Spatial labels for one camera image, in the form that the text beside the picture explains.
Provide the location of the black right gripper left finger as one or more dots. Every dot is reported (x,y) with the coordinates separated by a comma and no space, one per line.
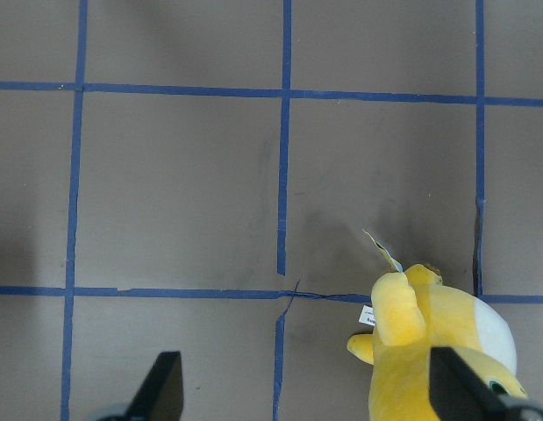
(160,395)

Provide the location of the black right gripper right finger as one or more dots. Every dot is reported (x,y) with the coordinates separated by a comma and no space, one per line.
(456,392)

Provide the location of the yellow plush toy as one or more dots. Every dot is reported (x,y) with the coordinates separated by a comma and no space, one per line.
(412,312)

